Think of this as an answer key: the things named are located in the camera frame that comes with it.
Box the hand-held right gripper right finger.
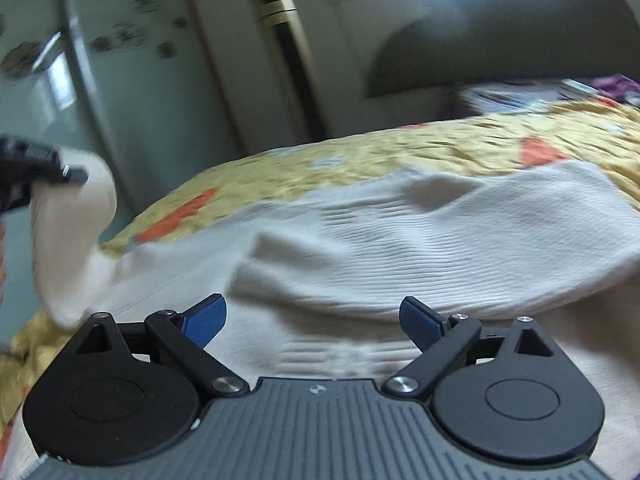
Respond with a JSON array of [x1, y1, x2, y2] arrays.
[[382, 295, 557, 401]]

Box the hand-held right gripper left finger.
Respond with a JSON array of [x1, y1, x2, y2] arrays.
[[75, 293, 251, 400]]

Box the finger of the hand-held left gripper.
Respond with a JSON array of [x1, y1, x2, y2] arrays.
[[27, 142, 90, 185]]

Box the white knitted sweater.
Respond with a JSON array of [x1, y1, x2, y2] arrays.
[[0, 149, 640, 480]]

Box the glass wardrobe door with flowers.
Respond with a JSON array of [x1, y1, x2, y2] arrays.
[[0, 0, 246, 311]]

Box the yellow patterned quilt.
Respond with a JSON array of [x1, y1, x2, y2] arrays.
[[0, 96, 640, 461]]

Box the patterned pillow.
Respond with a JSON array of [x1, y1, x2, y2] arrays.
[[462, 79, 603, 115]]

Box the gold tower air conditioner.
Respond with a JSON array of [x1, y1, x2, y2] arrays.
[[248, 0, 332, 142]]

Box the grey padded headboard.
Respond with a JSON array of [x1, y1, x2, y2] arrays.
[[364, 0, 640, 102]]

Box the purple cloth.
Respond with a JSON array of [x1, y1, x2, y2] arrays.
[[591, 73, 640, 105]]

